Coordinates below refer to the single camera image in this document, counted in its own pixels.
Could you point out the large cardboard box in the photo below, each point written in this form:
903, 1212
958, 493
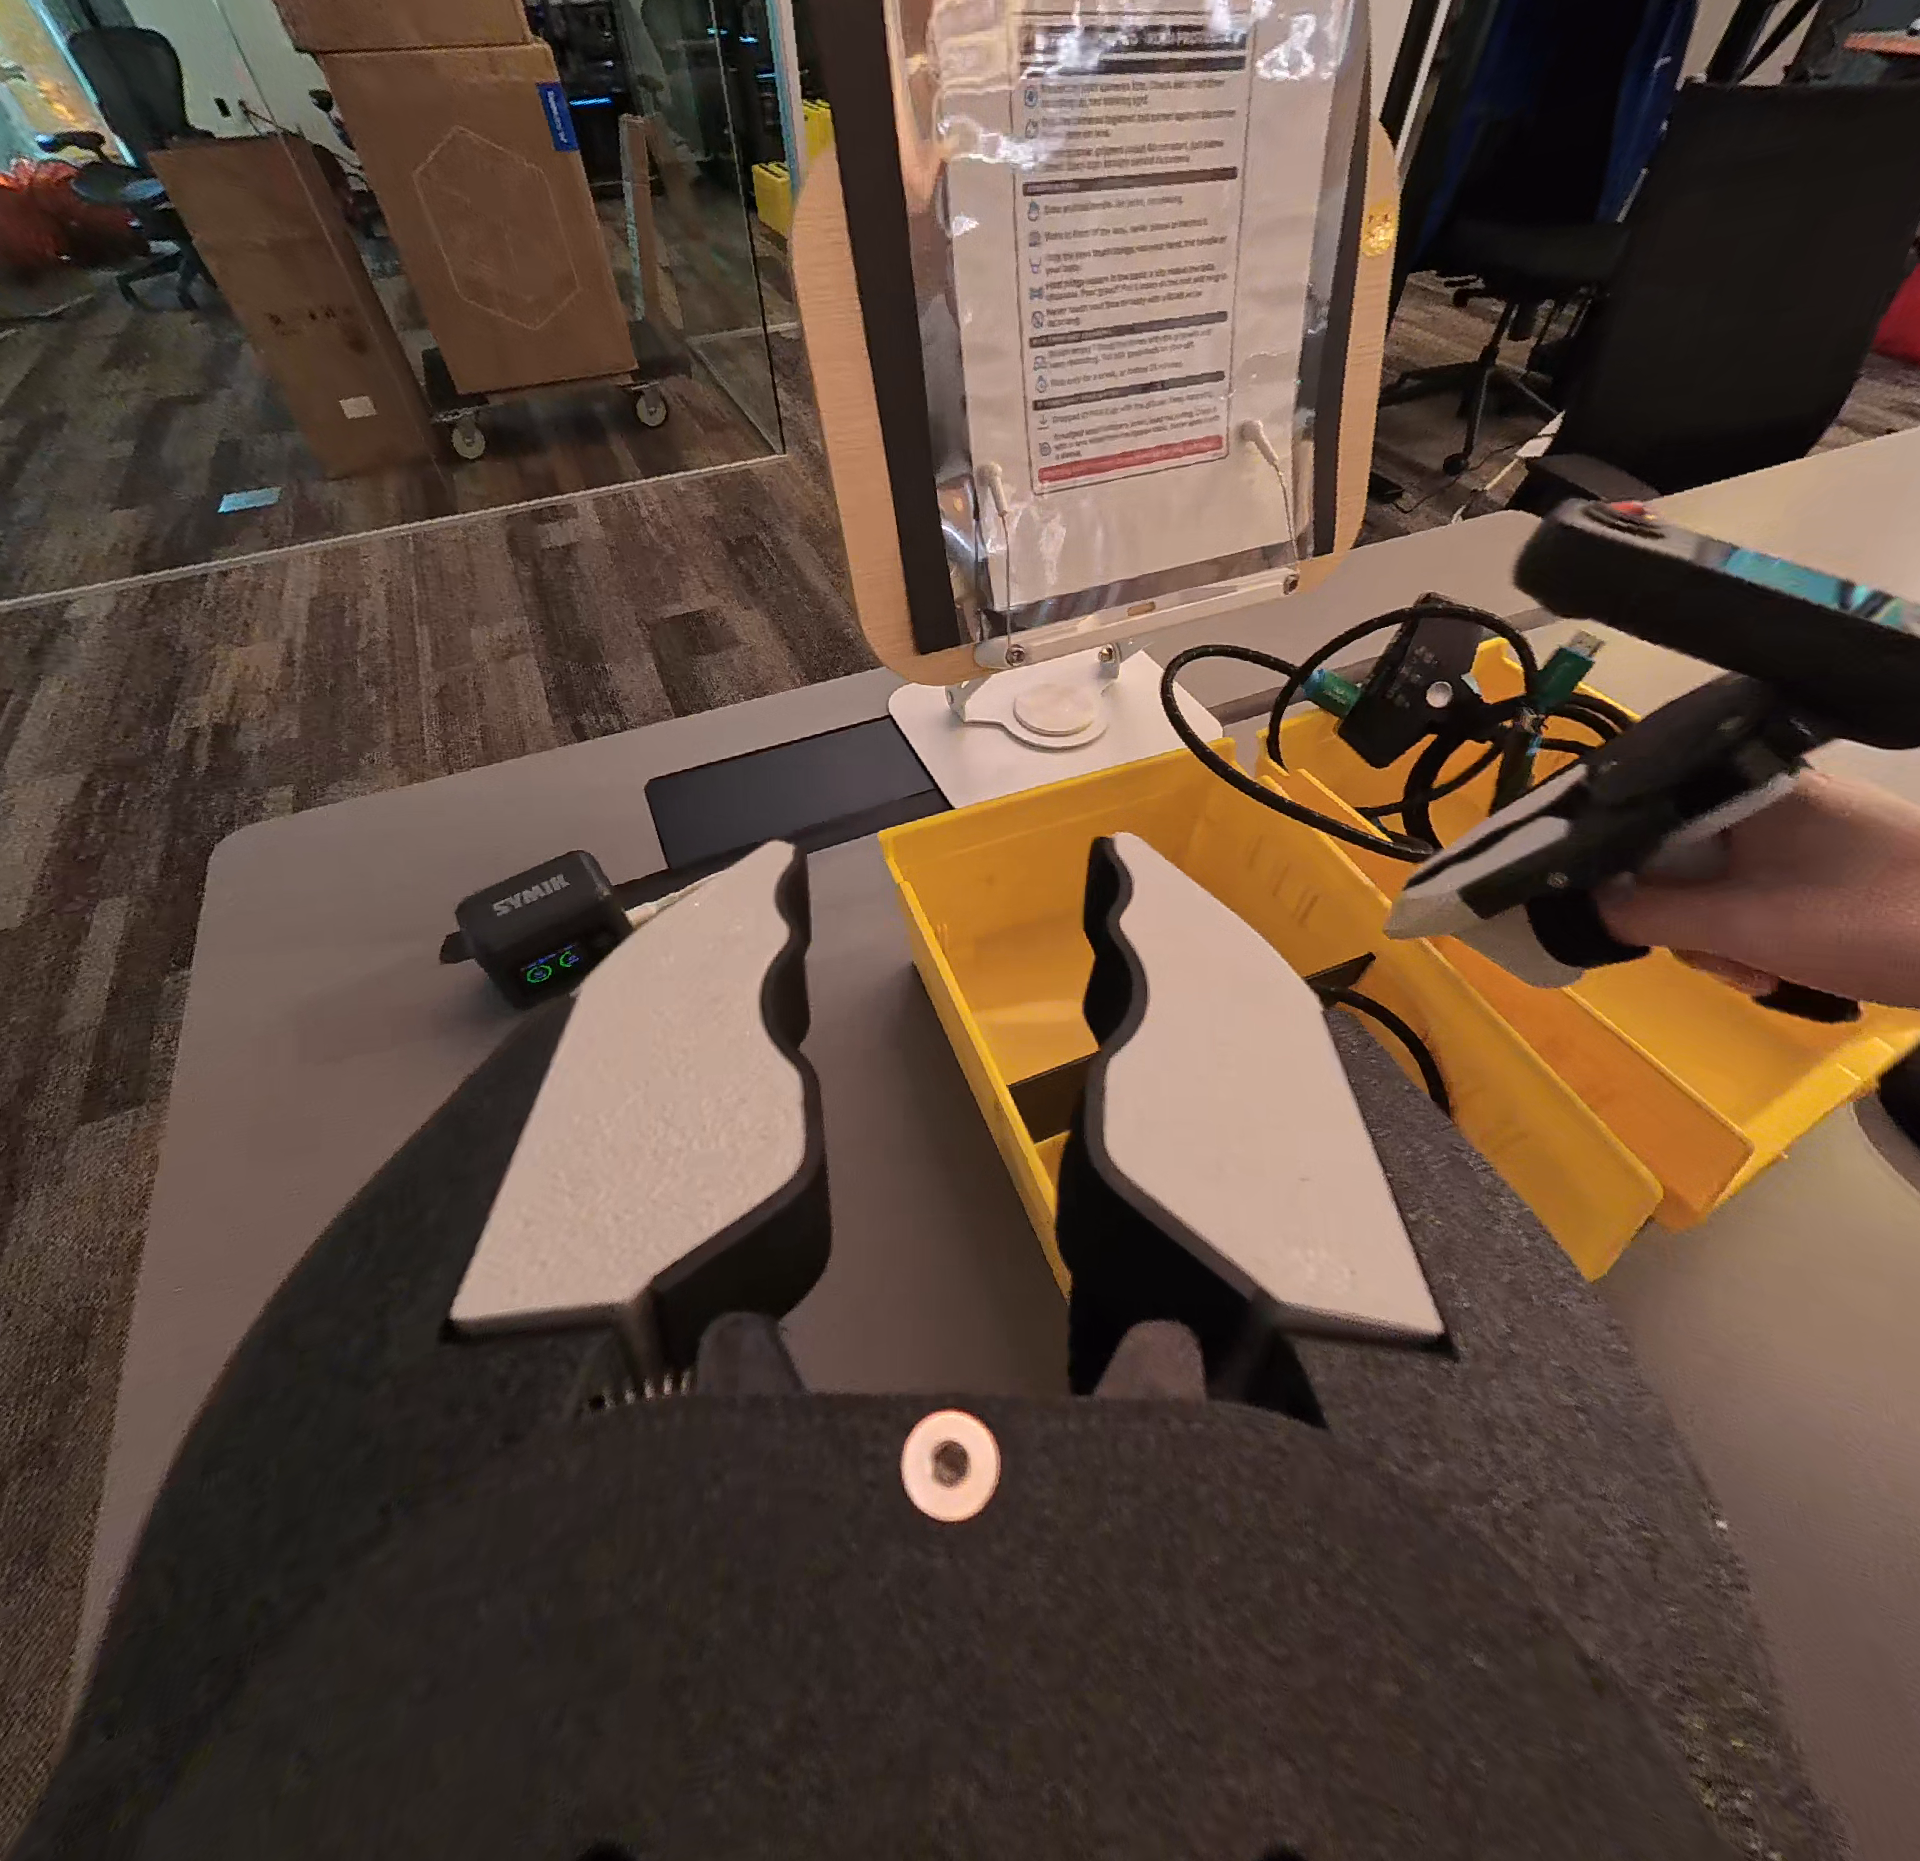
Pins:
481, 212

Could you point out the wooden document stand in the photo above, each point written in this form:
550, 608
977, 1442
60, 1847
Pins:
816, 393

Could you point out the yellow plastic bin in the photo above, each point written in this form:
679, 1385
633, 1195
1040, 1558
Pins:
989, 916
1725, 1081

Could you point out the black office chair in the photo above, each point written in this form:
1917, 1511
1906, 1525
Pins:
136, 106
1725, 286

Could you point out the printed instruction sheet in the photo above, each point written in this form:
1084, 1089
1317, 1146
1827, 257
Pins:
1139, 241

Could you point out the wheeled dolly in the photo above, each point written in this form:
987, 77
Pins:
556, 393

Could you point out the black desk pad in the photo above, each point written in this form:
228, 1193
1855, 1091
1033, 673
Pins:
779, 797

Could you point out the yellow smiley sticker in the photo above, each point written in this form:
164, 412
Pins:
1376, 228

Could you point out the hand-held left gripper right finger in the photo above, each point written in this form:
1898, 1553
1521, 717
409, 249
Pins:
1259, 1128

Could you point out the black power bank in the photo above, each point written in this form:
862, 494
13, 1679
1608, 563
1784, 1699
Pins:
540, 916

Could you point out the slim cardboard box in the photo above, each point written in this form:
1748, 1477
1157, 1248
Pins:
286, 318

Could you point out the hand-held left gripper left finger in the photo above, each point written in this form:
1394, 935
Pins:
660, 1112

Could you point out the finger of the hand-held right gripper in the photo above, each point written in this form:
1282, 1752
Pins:
1479, 880

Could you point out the person's right hand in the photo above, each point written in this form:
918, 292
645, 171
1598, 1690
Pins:
1830, 886

